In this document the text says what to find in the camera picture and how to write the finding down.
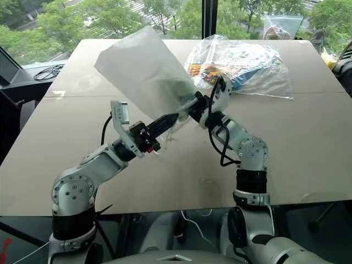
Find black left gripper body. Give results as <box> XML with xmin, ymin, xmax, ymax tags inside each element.
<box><xmin>129</xmin><ymin>122</ymin><xmax>162</xmax><ymax>155</ymax></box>

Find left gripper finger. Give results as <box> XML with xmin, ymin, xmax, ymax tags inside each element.
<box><xmin>146</xmin><ymin>113</ymin><xmax>180</xmax><ymax>133</ymax></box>
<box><xmin>150</xmin><ymin>118</ymin><xmax>177</xmax><ymax>141</ymax></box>

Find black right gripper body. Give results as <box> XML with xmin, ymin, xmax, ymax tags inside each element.
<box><xmin>189</xmin><ymin>92</ymin><xmax>213</xmax><ymax>123</ymax></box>

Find white drawstring cord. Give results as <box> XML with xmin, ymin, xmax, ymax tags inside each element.
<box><xmin>157</xmin><ymin>126</ymin><xmax>178</xmax><ymax>160</ymax></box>

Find pale green towel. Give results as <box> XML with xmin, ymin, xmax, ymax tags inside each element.
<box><xmin>155</xmin><ymin>77</ymin><xmax>194</xmax><ymax>111</ymax></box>

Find translucent white drawstring bag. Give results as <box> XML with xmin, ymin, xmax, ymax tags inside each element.
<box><xmin>93</xmin><ymin>26</ymin><xmax>199</xmax><ymax>144</ymax></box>

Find clear bag of colourful items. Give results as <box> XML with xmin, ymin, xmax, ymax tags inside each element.
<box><xmin>183</xmin><ymin>34</ymin><xmax>295</xmax><ymax>101</ymax></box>

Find clear zip bag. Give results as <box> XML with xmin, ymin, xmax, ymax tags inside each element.
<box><xmin>261</xmin><ymin>14</ymin><xmax>304</xmax><ymax>41</ymax></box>

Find grey rounded shape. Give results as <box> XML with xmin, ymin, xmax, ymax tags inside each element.
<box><xmin>137</xmin><ymin>211</ymin><xmax>195</xmax><ymax>252</ymax></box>

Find grey robot torso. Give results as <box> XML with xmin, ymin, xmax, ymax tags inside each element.
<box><xmin>103</xmin><ymin>249</ymin><xmax>250</xmax><ymax>264</ymax></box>

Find black side desk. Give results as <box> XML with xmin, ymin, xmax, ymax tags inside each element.
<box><xmin>0</xmin><ymin>63</ymin><xmax>67</xmax><ymax>166</ymax></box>

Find grey shoe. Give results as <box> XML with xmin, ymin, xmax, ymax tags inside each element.
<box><xmin>310</xmin><ymin>29</ymin><xmax>327</xmax><ymax>55</ymax></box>

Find yellow crumpled object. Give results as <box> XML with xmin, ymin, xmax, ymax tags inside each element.
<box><xmin>321</xmin><ymin>47</ymin><xmax>343</xmax><ymax>71</ymax></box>

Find dark shoe with laces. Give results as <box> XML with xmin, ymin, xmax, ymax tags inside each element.
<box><xmin>339</xmin><ymin>41</ymin><xmax>352</xmax><ymax>61</ymax></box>

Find black table stand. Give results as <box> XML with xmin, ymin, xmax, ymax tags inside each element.
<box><xmin>309</xmin><ymin>202</ymin><xmax>340</xmax><ymax>230</ymax></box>

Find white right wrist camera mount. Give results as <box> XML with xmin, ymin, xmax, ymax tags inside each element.
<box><xmin>198</xmin><ymin>79</ymin><xmax>232</xmax><ymax>129</ymax></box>

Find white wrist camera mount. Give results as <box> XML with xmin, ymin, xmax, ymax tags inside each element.
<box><xmin>198</xmin><ymin>79</ymin><xmax>232</xmax><ymax>129</ymax></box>
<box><xmin>110</xmin><ymin>100</ymin><xmax>145</xmax><ymax>159</ymax></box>

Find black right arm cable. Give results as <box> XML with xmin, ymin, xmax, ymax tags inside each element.
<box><xmin>207</xmin><ymin>78</ymin><xmax>240</xmax><ymax>167</ymax></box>

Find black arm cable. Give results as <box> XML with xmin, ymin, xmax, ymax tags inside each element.
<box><xmin>207</xmin><ymin>78</ymin><xmax>240</xmax><ymax>167</ymax></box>
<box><xmin>101</xmin><ymin>114</ymin><xmax>113</xmax><ymax>146</ymax></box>

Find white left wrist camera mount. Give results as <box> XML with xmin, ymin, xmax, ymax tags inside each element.
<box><xmin>110</xmin><ymin>100</ymin><xmax>145</xmax><ymax>159</ymax></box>

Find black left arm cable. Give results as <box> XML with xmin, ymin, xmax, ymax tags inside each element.
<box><xmin>101</xmin><ymin>114</ymin><xmax>113</xmax><ymax>146</ymax></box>

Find dark window frame post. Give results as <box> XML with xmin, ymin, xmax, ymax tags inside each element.
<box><xmin>202</xmin><ymin>0</ymin><xmax>218</xmax><ymax>40</ymax></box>

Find thin white cable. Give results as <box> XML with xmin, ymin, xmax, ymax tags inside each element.
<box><xmin>180</xmin><ymin>209</ymin><xmax>214</xmax><ymax>250</ymax></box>

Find black tangled cables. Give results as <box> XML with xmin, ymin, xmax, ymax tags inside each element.
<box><xmin>35</xmin><ymin>64</ymin><xmax>66</xmax><ymax>81</ymax></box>

